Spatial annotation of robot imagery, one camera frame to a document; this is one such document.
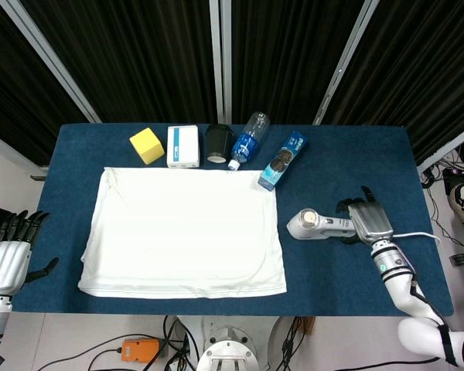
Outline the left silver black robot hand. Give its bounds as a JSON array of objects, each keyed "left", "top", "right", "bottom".
[{"left": 0, "top": 210, "right": 60, "bottom": 297}]

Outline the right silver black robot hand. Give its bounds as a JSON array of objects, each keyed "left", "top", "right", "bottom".
[{"left": 335, "top": 185, "right": 395, "bottom": 247}]

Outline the white hand-held iron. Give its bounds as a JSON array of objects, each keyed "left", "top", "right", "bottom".
[{"left": 286, "top": 208, "right": 359, "bottom": 241}]

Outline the grey robot base column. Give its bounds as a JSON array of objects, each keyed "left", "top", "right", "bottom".
[{"left": 195, "top": 315, "right": 279, "bottom": 371}]

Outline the white cloth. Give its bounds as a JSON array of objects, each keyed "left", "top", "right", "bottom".
[{"left": 77, "top": 166, "right": 288, "bottom": 299}]

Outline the blue cookie box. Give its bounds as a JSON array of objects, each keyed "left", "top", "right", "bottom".
[{"left": 258, "top": 131, "right": 309, "bottom": 191}]

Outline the clear blue-label water bottle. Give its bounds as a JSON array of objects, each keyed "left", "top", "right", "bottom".
[{"left": 227, "top": 111, "right": 271, "bottom": 171}]

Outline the orange box on floor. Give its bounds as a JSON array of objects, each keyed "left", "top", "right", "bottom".
[{"left": 121, "top": 339, "right": 160, "bottom": 363}]

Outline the black paper cup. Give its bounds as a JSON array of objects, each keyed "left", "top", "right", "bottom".
[{"left": 206, "top": 124, "right": 234, "bottom": 163}]

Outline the black curtain panel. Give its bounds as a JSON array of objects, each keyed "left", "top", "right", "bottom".
[
  {"left": 21, "top": 0, "right": 220, "bottom": 124},
  {"left": 230, "top": 0, "right": 367, "bottom": 125},
  {"left": 0, "top": 0, "right": 90, "bottom": 167},
  {"left": 324, "top": 0, "right": 464, "bottom": 165}
]

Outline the yellow foam cube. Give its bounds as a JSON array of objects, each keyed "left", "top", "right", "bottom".
[{"left": 129, "top": 128, "right": 166, "bottom": 165}]

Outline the white blue cardboard box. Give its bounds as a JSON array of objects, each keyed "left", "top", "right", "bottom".
[{"left": 166, "top": 124, "right": 200, "bottom": 169}]

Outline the white power cable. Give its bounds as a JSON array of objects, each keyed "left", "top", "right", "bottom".
[{"left": 392, "top": 230, "right": 442, "bottom": 243}]

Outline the aluminium frame post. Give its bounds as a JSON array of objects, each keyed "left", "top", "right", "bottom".
[
  {"left": 0, "top": 0, "right": 102, "bottom": 124},
  {"left": 209, "top": 0, "right": 233, "bottom": 124},
  {"left": 417, "top": 119, "right": 464, "bottom": 173},
  {"left": 0, "top": 127, "right": 49, "bottom": 175},
  {"left": 312, "top": 0, "right": 380, "bottom": 125}
]

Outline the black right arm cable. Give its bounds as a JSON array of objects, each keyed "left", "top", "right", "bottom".
[{"left": 409, "top": 277, "right": 460, "bottom": 367}]

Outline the black floor cable bundle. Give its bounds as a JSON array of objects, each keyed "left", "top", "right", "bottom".
[{"left": 162, "top": 315, "right": 200, "bottom": 371}]

